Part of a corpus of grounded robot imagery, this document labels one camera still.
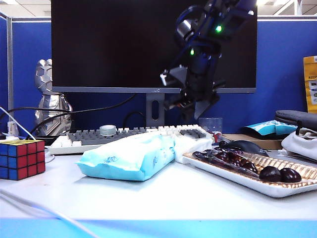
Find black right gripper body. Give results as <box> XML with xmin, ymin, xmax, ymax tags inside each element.
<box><xmin>163</xmin><ymin>79</ymin><xmax>226</xmax><ymax>111</ymax></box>

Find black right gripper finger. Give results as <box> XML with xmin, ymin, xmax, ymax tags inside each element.
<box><xmin>178</xmin><ymin>106</ymin><xmax>196</xmax><ymax>122</ymax></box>
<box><xmin>194</xmin><ymin>95</ymin><xmax>220</xmax><ymax>119</ymax></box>

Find white wet wipe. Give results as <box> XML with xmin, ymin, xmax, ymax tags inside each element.
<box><xmin>174</xmin><ymin>135</ymin><xmax>214</xmax><ymax>164</ymax></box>

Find sky blue wet wipes packet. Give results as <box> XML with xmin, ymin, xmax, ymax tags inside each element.
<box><xmin>75</xmin><ymin>131</ymin><xmax>177</xmax><ymax>181</ymax></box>

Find blue white snack packet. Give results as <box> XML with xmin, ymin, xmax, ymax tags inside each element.
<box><xmin>241</xmin><ymin>119</ymin><xmax>298</xmax><ymax>136</ymax></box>

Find clear plastic cup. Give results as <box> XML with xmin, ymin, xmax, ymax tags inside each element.
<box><xmin>198</xmin><ymin>118</ymin><xmax>223</xmax><ymax>136</ymax></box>

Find grey monitor stand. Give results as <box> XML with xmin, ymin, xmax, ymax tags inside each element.
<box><xmin>146</xmin><ymin>93</ymin><xmax>165</xmax><ymax>126</ymax></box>

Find black computer mouse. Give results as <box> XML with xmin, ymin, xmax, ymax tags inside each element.
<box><xmin>224</xmin><ymin>140</ymin><xmax>269</xmax><ymax>157</ymax></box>

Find long dark plastic wrapper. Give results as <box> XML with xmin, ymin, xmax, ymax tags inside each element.
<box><xmin>191</xmin><ymin>147</ymin><xmax>260</xmax><ymax>178</ymax></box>

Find brown cardboard box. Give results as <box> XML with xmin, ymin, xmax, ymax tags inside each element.
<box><xmin>221</xmin><ymin>133</ymin><xmax>283</xmax><ymax>150</ymax></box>

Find white tray with woven pattern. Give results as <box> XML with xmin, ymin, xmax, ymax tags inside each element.
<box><xmin>182</xmin><ymin>150</ymin><xmax>317</xmax><ymax>198</ymax></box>

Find round dark glossy fruit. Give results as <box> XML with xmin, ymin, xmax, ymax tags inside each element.
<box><xmin>259</xmin><ymin>166</ymin><xmax>283</xmax><ymax>183</ymax></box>
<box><xmin>279</xmin><ymin>168</ymin><xmax>302</xmax><ymax>183</ymax></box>

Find dark grey zip pouch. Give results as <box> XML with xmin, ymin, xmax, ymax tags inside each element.
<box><xmin>274</xmin><ymin>110</ymin><xmax>317</xmax><ymax>132</ymax></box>

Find black computer monitor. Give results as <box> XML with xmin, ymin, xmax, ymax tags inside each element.
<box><xmin>51</xmin><ymin>0</ymin><xmax>258</xmax><ymax>94</ymax></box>

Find white cloth bag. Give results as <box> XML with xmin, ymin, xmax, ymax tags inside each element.
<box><xmin>281</xmin><ymin>130</ymin><xmax>317</xmax><ymax>159</ymax></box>

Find white grey mechanical keyboard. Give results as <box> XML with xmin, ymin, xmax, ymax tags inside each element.
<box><xmin>47</xmin><ymin>124</ymin><xmax>211</xmax><ymax>155</ymax></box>

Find yellow paper bag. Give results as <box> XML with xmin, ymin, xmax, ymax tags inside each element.
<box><xmin>303</xmin><ymin>56</ymin><xmax>317</xmax><ymax>114</ymax></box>

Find silver robot figurine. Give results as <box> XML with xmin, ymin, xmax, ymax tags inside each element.
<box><xmin>34</xmin><ymin>59</ymin><xmax>73</xmax><ymax>136</ymax></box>

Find colourful puzzle cube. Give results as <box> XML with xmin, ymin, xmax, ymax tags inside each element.
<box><xmin>0</xmin><ymin>139</ymin><xmax>46</xmax><ymax>181</ymax></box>

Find small white adapter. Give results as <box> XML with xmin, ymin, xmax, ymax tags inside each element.
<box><xmin>7</xmin><ymin>121</ymin><xmax>20</xmax><ymax>136</ymax></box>

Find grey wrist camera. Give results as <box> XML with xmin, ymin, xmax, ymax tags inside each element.
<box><xmin>159</xmin><ymin>65</ymin><xmax>189</xmax><ymax>87</ymax></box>

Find black monitor cable loop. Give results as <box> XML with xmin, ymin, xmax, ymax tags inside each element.
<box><xmin>123</xmin><ymin>111</ymin><xmax>147</xmax><ymax>127</ymax></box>

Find long black cable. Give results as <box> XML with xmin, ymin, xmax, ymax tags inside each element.
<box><xmin>0</xmin><ymin>93</ymin><xmax>137</xmax><ymax>119</ymax></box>

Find thick white cable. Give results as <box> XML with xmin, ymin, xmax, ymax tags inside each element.
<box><xmin>0</xmin><ymin>189</ymin><xmax>100</xmax><ymax>238</ymax></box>

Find thin white cable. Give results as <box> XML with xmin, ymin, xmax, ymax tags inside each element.
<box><xmin>0</xmin><ymin>107</ymin><xmax>38</xmax><ymax>142</ymax></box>

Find grey partition post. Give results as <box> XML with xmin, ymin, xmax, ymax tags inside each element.
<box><xmin>6</xmin><ymin>17</ymin><xmax>14</xmax><ymax>124</ymax></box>

